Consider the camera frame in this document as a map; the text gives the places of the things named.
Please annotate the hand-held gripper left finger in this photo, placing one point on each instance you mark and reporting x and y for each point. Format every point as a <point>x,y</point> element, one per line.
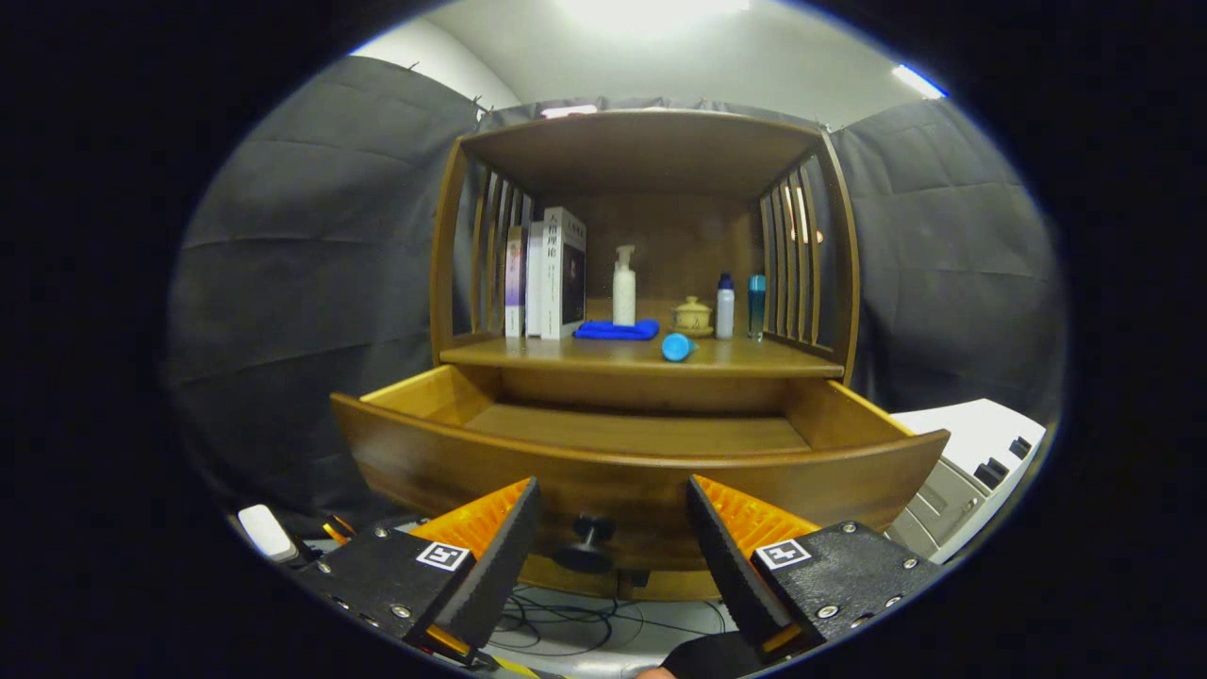
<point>504,556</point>

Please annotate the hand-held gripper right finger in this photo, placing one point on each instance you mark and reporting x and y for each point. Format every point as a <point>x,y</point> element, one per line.
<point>724,556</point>

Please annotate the black round drawer knob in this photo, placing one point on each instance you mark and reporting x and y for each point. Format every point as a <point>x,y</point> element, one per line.
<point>585,556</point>

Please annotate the brown wooden drawer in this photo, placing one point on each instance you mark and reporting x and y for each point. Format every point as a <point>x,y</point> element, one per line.
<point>613,490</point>

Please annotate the blue and white tube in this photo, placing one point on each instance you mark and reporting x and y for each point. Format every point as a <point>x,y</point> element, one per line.
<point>676,347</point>

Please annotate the brown wooden countertop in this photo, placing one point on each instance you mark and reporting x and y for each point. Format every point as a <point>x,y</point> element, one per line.
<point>585,354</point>

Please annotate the white drawer unit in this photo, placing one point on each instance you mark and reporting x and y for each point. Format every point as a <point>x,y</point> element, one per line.
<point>962,434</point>

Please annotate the brown wooden cabinet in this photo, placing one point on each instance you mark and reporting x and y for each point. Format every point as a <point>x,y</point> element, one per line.
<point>651,151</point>

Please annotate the person's dark sleeve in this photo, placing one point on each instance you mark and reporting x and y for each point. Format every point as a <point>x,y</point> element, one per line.
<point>717,655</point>

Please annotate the orange and black tool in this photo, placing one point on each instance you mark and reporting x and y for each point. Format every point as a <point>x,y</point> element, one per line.
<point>335,530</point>

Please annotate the white power adapter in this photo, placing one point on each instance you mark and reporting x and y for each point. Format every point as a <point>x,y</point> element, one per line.
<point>267,533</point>

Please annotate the yellow lidded teacup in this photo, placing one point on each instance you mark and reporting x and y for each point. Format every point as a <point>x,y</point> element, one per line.
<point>692,316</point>

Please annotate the white bottle with blue cap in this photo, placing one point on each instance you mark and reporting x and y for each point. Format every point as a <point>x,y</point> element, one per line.
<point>724,311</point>

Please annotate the blue folded cloth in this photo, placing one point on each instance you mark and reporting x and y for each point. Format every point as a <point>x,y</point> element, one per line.
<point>618,330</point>

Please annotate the teal clear bottle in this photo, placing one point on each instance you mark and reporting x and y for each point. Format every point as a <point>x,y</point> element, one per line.
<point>757,306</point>

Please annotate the purple book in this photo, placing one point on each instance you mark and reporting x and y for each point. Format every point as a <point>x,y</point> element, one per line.
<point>515,283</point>

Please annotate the thin white book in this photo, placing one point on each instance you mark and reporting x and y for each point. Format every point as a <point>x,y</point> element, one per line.
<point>535,283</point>

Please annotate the white pump bottle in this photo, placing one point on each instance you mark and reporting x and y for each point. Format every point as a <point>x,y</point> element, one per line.
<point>624,297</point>

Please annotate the white book with portrait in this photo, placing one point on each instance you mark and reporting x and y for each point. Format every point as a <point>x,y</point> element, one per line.
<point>564,273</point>

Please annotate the small ceiling light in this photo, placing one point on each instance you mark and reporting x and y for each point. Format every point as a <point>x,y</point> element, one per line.
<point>919,82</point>

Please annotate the large ceiling light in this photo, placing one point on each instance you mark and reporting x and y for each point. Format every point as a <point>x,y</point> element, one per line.
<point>651,9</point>

